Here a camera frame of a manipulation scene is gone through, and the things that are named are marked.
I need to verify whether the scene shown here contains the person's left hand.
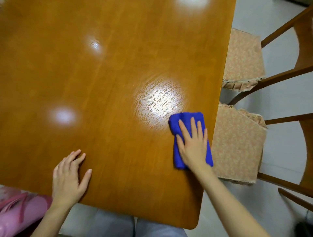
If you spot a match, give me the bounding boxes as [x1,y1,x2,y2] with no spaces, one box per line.
[52,149,92,207]

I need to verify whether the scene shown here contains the person's right hand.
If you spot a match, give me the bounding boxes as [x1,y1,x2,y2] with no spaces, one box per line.
[176,117,211,173]

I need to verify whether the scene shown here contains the blue cleaning cloth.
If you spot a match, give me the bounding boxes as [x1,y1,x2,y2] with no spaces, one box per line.
[168,112,214,170]

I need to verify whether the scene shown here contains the person's left forearm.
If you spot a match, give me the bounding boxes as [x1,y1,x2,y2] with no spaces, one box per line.
[30,202,74,237]

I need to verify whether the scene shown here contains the person's right forearm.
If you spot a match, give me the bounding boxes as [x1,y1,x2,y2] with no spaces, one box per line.
[195,167,271,237]

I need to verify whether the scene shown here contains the beige patterned seat cushion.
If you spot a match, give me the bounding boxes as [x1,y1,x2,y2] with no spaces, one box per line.
[222,28,266,92]
[211,103,268,185]

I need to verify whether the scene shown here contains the person's grey trousers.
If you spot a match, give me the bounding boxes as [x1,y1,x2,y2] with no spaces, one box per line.
[59,203,188,237]

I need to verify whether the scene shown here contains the pink plastic bag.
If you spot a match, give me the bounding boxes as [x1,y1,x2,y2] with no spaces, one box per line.
[0,187,53,237]

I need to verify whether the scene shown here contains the brown wooden chair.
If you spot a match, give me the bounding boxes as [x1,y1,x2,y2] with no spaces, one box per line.
[228,4,313,106]
[257,113,313,212]

